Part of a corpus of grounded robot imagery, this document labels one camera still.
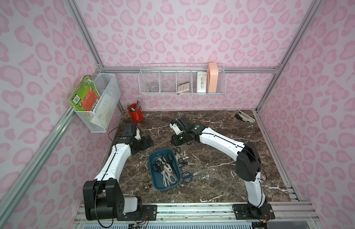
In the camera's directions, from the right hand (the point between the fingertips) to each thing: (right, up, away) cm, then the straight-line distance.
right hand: (171, 142), depth 85 cm
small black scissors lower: (+5, -16, +5) cm, 17 cm away
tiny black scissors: (+3, -7, +12) cm, 15 cm away
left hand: (-15, 0, +1) cm, 15 cm away
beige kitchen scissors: (-2, -16, +3) cm, 16 cm away
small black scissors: (+6, -13, +7) cm, 16 cm away
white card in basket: (+19, +38, +8) cm, 43 cm away
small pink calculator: (+8, +35, +10) cm, 37 cm away
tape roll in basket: (-12, +33, +8) cm, 36 cm away
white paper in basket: (-39, +19, -2) cm, 43 cm away
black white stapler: (+55, +16, +28) cm, 64 cm away
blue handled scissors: (+10, -20, 0) cm, 23 cm away
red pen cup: (-29, +17, +29) cm, 44 cm away
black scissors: (-2, -11, +6) cm, 13 cm away
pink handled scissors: (+1, -22, -1) cm, 22 cm away
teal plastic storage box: (-6, -23, -3) cm, 24 cm away
